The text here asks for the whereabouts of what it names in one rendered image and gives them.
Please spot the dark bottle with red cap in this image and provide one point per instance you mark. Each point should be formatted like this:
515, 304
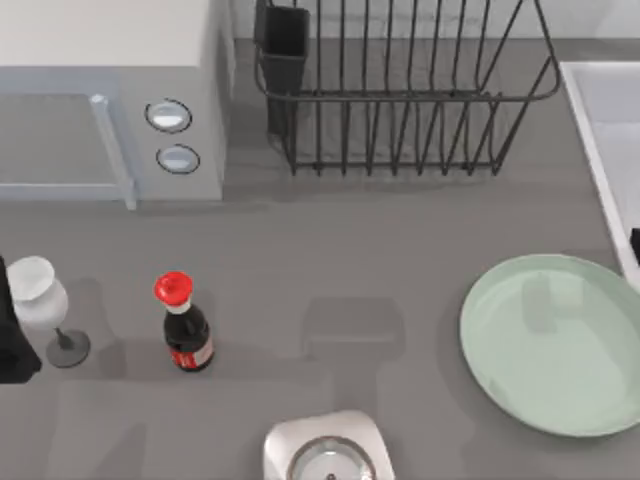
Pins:
187, 330

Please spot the small microwave knob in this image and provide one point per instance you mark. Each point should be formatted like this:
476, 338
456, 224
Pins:
177, 159

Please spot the pale microwave oven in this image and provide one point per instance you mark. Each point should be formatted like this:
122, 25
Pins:
207, 100

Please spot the large microwave knob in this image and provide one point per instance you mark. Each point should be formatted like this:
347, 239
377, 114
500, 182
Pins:
168, 115

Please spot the black cutlery holder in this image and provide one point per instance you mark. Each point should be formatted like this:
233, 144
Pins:
281, 45

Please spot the pale green plate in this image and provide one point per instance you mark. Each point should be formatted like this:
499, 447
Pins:
550, 345

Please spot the microwave glass door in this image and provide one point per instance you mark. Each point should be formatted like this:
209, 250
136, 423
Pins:
55, 145

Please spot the white wine glass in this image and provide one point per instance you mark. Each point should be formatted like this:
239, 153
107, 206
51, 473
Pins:
37, 300

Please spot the white sink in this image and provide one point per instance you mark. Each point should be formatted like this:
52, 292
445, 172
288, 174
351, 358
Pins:
610, 150

